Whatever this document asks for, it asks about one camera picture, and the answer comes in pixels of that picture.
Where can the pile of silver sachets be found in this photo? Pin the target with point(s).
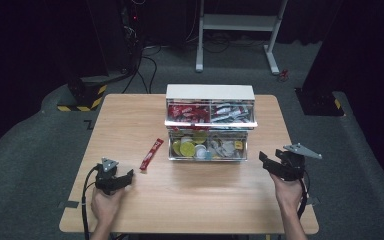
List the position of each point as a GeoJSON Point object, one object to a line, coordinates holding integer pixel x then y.
{"type": "Point", "coordinates": [231, 112]}

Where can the pile of clear packets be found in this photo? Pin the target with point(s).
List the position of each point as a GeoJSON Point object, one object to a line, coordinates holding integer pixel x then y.
{"type": "Point", "coordinates": [222, 148]}

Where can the red stick sachet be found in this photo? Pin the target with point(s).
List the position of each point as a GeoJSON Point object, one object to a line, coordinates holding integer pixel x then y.
{"type": "Point", "coordinates": [151, 154]}

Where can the pile of red sachets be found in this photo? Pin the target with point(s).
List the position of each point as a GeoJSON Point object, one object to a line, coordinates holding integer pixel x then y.
{"type": "Point", "coordinates": [188, 112]}

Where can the white storage box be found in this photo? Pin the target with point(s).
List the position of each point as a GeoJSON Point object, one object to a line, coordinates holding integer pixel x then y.
{"type": "Point", "coordinates": [210, 91]}

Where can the person's left hand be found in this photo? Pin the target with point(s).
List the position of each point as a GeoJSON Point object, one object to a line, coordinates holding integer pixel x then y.
{"type": "Point", "coordinates": [105, 206]}

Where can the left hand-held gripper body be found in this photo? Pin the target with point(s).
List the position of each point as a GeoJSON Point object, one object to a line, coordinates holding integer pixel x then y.
{"type": "Point", "coordinates": [106, 180]}

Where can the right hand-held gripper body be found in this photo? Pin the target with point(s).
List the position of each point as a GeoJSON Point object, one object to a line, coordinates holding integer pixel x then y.
{"type": "Point", "coordinates": [291, 165]}

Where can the small red floor object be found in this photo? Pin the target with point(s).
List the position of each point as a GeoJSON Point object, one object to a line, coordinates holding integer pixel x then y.
{"type": "Point", "coordinates": [282, 75]}

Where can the person's right hand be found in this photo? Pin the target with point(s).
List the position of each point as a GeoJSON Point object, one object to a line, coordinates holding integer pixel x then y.
{"type": "Point", "coordinates": [288, 195]}

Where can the black yellow striped stand base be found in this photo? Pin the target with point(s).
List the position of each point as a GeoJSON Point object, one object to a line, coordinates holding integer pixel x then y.
{"type": "Point", "coordinates": [86, 95]}

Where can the dark equipment cabinet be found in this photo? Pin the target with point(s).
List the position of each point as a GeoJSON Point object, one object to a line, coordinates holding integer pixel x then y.
{"type": "Point", "coordinates": [113, 36]}

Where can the clear drawer with white front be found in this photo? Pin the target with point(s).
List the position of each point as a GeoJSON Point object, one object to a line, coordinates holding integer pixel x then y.
{"type": "Point", "coordinates": [210, 124]}

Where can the small yellow packet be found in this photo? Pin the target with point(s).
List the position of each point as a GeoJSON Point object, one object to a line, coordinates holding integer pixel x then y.
{"type": "Point", "coordinates": [238, 145]}

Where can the grey tape piece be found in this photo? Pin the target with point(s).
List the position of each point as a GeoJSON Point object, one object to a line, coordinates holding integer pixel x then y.
{"type": "Point", "coordinates": [314, 201]}
{"type": "Point", "coordinates": [68, 204]}

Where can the clear drawer with capsules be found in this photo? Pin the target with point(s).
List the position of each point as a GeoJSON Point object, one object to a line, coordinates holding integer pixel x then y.
{"type": "Point", "coordinates": [208, 159]}

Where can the white capsule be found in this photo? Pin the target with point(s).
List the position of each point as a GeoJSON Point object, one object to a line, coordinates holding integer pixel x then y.
{"type": "Point", "coordinates": [200, 151]}

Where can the large yellow-green capsule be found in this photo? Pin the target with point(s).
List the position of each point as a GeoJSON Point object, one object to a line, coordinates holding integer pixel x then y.
{"type": "Point", "coordinates": [187, 149]}

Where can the white metal stand frame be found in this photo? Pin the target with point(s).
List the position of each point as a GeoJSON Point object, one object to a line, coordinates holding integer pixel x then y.
{"type": "Point", "coordinates": [236, 22]}

